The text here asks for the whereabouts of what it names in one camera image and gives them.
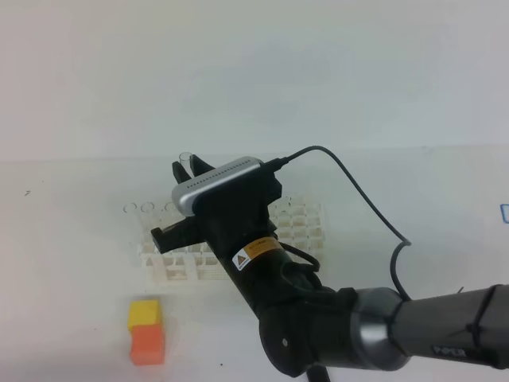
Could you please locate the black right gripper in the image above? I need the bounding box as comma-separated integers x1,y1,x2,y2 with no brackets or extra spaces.
150,154,283,275

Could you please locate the clear test tube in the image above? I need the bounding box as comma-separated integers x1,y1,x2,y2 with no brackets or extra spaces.
138,201,160,241
161,202,180,216
122,202,144,242
179,152,194,178

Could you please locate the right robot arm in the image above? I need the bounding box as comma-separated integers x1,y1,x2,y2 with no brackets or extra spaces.
151,155,508,381

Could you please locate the white test tube rack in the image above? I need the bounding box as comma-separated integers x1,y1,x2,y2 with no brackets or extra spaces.
136,194,325,287

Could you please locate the yellow cube block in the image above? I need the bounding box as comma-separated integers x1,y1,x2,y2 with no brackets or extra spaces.
127,299,162,332

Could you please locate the orange cube block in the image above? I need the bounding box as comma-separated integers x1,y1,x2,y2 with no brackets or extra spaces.
130,324,165,366

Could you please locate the black round-headed stand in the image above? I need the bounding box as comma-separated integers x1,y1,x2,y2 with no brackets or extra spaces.
305,365,331,382

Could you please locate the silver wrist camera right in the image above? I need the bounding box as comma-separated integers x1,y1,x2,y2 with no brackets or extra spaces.
171,156,262,216

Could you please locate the black camera cable right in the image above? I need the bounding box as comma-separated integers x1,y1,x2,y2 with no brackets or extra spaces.
264,145,414,302

